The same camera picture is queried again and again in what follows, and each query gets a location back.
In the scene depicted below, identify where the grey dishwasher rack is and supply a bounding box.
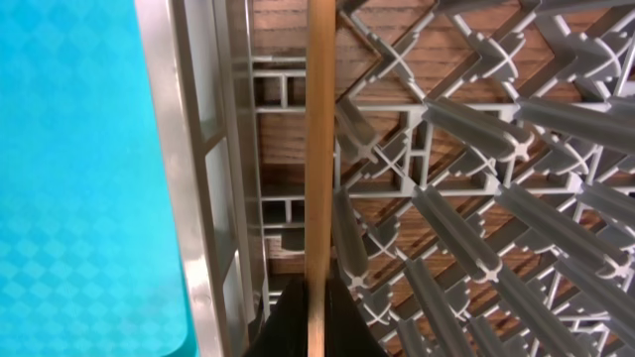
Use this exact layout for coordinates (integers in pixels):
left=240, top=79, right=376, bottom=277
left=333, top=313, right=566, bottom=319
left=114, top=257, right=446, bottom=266
left=135, top=1, right=634, bottom=356

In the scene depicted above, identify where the teal serving tray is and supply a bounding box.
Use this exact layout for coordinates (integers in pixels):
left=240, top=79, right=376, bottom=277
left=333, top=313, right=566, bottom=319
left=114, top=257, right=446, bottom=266
left=1, top=0, right=197, bottom=356

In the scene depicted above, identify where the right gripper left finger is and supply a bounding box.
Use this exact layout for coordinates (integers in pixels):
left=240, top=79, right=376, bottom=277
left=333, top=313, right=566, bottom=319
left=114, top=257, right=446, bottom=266
left=243, top=280, right=309, bottom=357

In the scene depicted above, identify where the wooden chopstick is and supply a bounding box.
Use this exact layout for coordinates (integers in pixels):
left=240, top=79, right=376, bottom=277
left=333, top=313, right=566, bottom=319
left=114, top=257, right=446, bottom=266
left=305, top=0, right=336, bottom=357

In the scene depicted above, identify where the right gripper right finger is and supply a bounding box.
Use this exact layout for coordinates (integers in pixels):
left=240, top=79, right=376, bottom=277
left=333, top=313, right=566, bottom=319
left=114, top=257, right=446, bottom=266
left=324, top=278, right=387, bottom=357

